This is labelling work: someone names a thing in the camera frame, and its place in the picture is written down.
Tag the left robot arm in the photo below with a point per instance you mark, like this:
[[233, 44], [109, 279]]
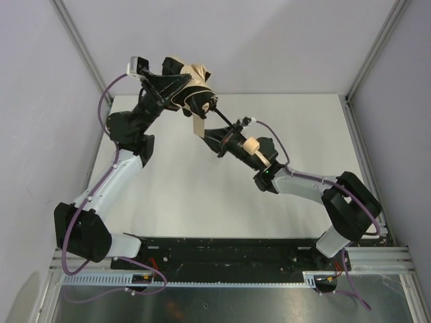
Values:
[[80, 226]]

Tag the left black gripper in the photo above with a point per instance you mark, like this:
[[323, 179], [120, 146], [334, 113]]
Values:
[[153, 89]]

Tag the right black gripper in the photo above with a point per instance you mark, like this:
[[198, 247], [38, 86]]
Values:
[[225, 142]]

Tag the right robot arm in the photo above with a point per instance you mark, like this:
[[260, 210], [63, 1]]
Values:
[[351, 207]]

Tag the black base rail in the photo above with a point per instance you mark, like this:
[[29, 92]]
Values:
[[232, 260]]

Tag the beige folding umbrella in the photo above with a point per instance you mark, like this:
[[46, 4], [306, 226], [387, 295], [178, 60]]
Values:
[[196, 99]]

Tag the aluminium frame profile right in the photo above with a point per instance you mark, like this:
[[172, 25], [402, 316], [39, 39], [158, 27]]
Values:
[[360, 148]]

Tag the aluminium corner post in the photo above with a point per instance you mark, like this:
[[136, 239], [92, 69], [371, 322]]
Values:
[[396, 13], [78, 43]]

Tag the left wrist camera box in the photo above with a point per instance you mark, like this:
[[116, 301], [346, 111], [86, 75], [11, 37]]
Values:
[[136, 65]]

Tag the right aluminium corner post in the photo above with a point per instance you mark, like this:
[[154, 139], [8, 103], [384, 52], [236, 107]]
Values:
[[396, 13]]

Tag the left aluminium corner post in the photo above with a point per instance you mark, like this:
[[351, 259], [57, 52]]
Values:
[[78, 43]]

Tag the aluminium front frame beam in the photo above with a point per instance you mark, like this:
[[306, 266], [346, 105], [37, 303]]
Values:
[[370, 260]]

